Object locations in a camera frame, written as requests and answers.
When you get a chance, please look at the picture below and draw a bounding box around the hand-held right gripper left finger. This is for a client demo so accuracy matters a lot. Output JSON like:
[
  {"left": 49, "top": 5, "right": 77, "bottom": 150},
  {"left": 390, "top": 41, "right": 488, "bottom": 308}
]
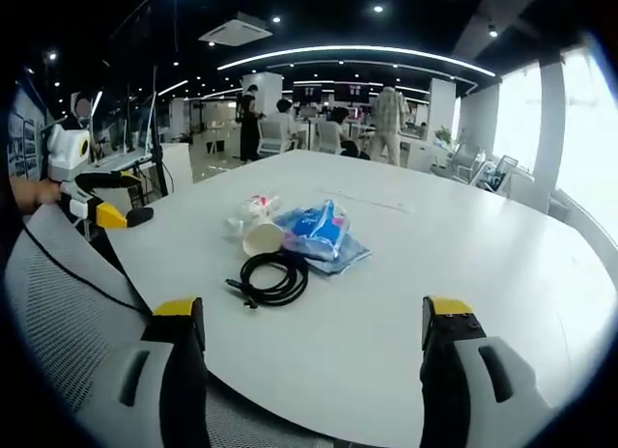
[{"left": 81, "top": 296, "right": 211, "bottom": 448}]

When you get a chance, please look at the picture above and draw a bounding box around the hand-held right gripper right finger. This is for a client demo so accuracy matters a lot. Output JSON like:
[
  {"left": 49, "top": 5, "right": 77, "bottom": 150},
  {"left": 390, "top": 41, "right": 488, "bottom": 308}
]
[{"left": 418, "top": 294, "right": 556, "bottom": 448}]

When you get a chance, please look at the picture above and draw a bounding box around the white red wrapper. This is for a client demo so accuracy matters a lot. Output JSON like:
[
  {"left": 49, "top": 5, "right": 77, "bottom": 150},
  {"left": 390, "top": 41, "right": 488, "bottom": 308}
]
[{"left": 239, "top": 190, "right": 284, "bottom": 223}]

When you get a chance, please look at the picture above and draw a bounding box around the white paper cup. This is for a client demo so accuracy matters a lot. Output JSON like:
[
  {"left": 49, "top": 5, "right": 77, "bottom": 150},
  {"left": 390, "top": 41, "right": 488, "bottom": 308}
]
[{"left": 240, "top": 220, "right": 287, "bottom": 258}]

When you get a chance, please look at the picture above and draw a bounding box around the translucent blue plastic bag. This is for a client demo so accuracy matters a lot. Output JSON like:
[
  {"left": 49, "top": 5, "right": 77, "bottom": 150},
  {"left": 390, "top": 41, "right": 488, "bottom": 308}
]
[{"left": 284, "top": 233, "right": 375, "bottom": 277}]

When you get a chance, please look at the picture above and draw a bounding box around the blue printed plastic bag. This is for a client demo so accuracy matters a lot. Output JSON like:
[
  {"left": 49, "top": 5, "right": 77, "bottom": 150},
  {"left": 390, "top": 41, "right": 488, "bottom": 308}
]
[{"left": 273, "top": 198, "right": 357, "bottom": 262}]

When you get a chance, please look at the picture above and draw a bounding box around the person's left hand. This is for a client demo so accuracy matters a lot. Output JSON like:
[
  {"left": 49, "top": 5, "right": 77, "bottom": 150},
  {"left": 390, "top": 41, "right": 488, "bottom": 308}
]
[{"left": 12, "top": 179, "right": 64, "bottom": 210}]

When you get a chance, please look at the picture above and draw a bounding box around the black floor stand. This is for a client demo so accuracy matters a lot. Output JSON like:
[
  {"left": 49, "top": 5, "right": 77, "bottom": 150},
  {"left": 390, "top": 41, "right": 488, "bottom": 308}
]
[{"left": 151, "top": 65, "right": 171, "bottom": 199}]

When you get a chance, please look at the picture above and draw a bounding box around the white mesh office chair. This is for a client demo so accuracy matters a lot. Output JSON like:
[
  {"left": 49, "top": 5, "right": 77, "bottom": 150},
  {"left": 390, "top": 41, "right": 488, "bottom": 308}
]
[{"left": 3, "top": 204, "right": 335, "bottom": 448}]

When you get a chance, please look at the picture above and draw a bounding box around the white table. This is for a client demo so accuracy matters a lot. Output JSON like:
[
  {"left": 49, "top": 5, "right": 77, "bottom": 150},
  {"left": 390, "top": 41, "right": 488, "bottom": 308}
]
[{"left": 98, "top": 149, "right": 617, "bottom": 448}]

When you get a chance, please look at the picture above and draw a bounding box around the ceiling air conditioner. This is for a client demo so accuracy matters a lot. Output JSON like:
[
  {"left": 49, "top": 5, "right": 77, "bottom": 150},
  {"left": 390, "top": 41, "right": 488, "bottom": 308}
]
[{"left": 198, "top": 17, "right": 273, "bottom": 48}]

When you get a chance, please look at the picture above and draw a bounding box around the grey office chair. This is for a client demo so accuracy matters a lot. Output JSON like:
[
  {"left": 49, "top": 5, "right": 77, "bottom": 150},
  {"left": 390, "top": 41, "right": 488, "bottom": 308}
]
[
  {"left": 449, "top": 142, "right": 490, "bottom": 184},
  {"left": 474, "top": 154, "right": 521, "bottom": 197}
]

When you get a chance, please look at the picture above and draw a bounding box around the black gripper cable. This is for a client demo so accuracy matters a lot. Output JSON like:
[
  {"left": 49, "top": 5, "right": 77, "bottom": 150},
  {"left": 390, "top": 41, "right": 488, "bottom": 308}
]
[{"left": 21, "top": 218, "right": 154, "bottom": 317}]

